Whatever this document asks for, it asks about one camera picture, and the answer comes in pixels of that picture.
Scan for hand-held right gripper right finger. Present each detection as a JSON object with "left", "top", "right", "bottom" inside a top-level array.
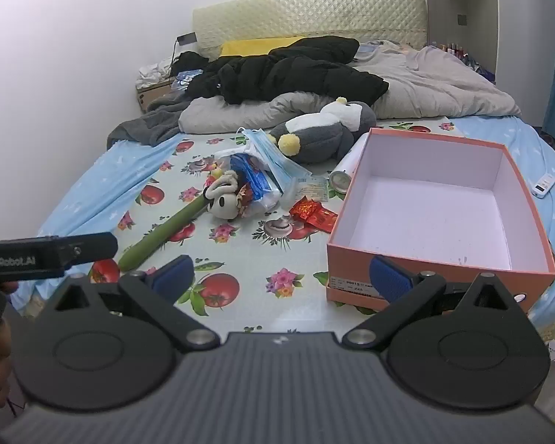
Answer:
[{"left": 342, "top": 255, "right": 530, "bottom": 353}]

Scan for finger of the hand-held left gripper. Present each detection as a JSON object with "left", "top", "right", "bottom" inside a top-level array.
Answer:
[{"left": 58, "top": 232, "right": 120, "bottom": 268}]

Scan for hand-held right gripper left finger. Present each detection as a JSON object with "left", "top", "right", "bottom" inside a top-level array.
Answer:
[{"left": 39, "top": 254, "right": 223, "bottom": 353}]

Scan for orange cardboard box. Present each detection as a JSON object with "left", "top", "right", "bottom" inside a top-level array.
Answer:
[{"left": 326, "top": 127, "right": 555, "bottom": 313}]

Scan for black and white plush toy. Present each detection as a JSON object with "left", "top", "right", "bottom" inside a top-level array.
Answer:
[{"left": 202, "top": 169, "right": 256, "bottom": 221}]

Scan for white embossed paper towel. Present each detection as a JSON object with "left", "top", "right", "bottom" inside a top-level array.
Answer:
[{"left": 213, "top": 145, "right": 260, "bottom": 167}]

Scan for blue face mask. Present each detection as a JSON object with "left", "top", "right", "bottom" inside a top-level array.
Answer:
[
  {"left": 269, "top": 166, "right": 299, "bottom": 210},
  {"left": 240, "top": 127, "right": 313, "bottom": 181}
]

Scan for orange box lid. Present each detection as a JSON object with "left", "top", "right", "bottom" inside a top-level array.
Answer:
[{"left": 324, "top": 283, "right": 390, "bottom": 312}]

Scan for light blue bed sheet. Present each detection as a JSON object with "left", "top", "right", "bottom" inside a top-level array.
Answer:
[{"left": 11, "top": 118, "right": 555, "bottom": 347}]

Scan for floral printed mat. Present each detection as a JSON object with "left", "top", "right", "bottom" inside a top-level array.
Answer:
[{"left": 37, "top": 120, "right": 555, "bottom": 334}]

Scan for red foil packet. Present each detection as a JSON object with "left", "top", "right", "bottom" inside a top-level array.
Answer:
[
  {"left": 289, "top": 197, "right": 323, "bottom": 223},
  {"left": 305, "top": 208, "right": 339, "bottom": 233}
]

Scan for clear cookie packet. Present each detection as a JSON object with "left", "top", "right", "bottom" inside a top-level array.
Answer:
[{"left": 296, "top": 178, "right": 329, "bottom": 202}]

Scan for white spray can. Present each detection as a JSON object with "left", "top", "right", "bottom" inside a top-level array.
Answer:
[{"left": 329, "top": 133, "right": 371, "bottom": 195}]

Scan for blue tissue pack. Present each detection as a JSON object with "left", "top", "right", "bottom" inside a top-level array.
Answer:
[{"left": 229, "top": 154, "right": 282, "bottom": 207}]

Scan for dark grey blanket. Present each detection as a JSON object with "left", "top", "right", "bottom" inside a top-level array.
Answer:
[{"left": 106, "top": 95, "right": 199, "bottom": 151}]

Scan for grey penguin plush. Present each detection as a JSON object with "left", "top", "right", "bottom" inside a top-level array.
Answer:
[{"left": 266, "top": 97, "right": 378, "bottom": 164}]

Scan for brown cardboard box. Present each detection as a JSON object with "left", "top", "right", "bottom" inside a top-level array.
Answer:
[{"left": 135, "top": 78, "right": 177, "bottom": 113}]

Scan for white remote control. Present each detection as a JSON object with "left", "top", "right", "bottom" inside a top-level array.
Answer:
[{"left": 532, "top": 173, "right": 555, "bottom": 199}]

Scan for white crumpled clothes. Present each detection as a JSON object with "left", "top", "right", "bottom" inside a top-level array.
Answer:
[{"left": 138, "top": 60, "right": 174, "bottom": 88}]

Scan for blue plastic bag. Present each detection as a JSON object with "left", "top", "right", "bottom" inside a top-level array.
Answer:
[{"left": 171, "top": 69, "right": 205, "bottom": 91}]

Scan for light grey duvet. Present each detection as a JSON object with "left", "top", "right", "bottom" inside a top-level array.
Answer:
[{"left": 179, "top": 41, "right": 522, "bottom": 133}]

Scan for black cloth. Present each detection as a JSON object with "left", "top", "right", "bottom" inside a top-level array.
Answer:
[{"left": 172, "top": 51, "right": 210, "bottom": 79}]

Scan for black puffer jacket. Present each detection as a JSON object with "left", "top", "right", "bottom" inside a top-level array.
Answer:
[{"left": 187, "top": 36, "right": 390, "bottom": 106}]

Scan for row of cosmetic bottles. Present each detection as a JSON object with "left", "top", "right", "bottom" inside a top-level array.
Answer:
[{"left": 437, "top": 41, "right": 481, "bottom": 68}]

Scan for yellow pillow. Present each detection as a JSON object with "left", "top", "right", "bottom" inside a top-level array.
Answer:
[{"left": 219, "top": 36, "right": 307, "bottom": 59}]

